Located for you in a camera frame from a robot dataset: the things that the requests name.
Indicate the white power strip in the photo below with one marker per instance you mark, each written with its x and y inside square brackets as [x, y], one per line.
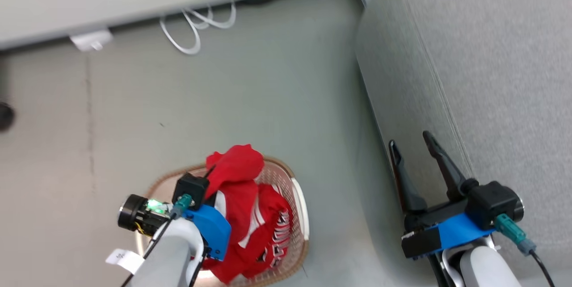
[91, 40]

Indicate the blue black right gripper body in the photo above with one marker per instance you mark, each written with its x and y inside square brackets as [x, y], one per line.
[447, 233]

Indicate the grey fabric sofa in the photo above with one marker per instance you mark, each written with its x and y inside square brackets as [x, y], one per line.
[491, 77]

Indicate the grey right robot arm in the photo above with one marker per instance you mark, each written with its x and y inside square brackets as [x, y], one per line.
[482, 267]

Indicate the teal left camera connector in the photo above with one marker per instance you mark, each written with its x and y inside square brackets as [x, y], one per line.
[182, 204]

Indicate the teal camera connector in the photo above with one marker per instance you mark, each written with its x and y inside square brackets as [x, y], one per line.
[514, 231]
[182, 204]

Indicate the teal right camera connector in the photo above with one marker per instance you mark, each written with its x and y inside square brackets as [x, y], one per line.
[514, 231]

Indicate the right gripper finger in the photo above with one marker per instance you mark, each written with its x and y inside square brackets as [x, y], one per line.
[449, 170]
[406, 188]

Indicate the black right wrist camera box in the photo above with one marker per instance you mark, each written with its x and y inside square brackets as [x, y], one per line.
[491, 202]

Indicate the black caster wheel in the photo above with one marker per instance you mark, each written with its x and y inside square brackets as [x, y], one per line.
[5, 117]

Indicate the red basketball jersey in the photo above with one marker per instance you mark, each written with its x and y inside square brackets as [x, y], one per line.
[263, 233]

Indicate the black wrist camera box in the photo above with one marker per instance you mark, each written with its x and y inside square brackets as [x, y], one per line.
[491, 202]
[192, 186]

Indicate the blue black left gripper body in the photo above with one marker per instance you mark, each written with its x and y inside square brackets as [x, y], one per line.
[212, 229]

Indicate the cream perforated laundry basket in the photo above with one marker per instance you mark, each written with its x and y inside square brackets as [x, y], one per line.
[296, 197]

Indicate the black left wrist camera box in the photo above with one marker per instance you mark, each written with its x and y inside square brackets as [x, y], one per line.
[192, 186]

